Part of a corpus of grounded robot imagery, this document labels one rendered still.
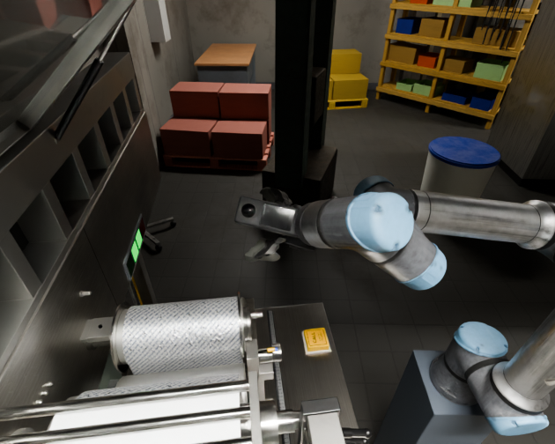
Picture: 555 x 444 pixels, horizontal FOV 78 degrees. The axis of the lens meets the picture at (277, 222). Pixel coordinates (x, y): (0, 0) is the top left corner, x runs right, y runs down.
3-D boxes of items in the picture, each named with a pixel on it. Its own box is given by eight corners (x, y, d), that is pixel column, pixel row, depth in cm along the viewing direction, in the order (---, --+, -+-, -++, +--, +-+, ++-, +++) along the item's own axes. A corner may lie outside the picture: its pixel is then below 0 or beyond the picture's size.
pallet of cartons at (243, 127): (181, 138, 465) (171, 81, 420) (274, 138, 463) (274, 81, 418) (162, 170, 393) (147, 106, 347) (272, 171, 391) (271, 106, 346)
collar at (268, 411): (278, 454, 52) (279, 436, 48) (240, 459, 52) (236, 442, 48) (274, 410, 57) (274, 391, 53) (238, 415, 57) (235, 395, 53)
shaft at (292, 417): (315, 432, 53) (317, 424, 51) (277, 438, 53) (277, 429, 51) (312, 411, 56) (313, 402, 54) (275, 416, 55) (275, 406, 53)
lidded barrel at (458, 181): (461, 200, 343) (485, 136, 302) (482, 234, 299) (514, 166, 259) (405, 197, 347) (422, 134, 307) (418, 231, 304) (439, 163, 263)
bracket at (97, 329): (110, 340, 71) (107, 335, 70) (81, 344, 71) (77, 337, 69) (116, 321, 75) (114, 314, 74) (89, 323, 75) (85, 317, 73)
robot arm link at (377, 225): (409, 267, 42) (365, 234, 38) (347, 261, 52) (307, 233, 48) (426, 212, 44) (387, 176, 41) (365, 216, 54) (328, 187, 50)
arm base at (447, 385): (469, 357, 109) (481, 339, 103) (493, 406, 97) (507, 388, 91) (422, 356, 109) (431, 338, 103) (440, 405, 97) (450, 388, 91)
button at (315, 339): (329, 350, 111) (329, 345, 109) (307, 351, 110) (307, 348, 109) (323, 331, 116) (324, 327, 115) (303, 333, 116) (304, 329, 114)
